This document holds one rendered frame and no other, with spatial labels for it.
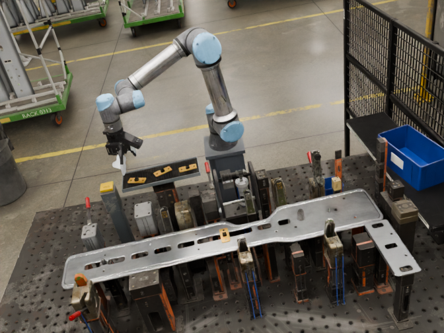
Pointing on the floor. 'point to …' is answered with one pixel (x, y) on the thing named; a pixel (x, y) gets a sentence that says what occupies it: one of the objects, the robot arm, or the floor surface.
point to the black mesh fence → (389, 74)
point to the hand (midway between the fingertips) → (131, 166)
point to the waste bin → (9, 172)
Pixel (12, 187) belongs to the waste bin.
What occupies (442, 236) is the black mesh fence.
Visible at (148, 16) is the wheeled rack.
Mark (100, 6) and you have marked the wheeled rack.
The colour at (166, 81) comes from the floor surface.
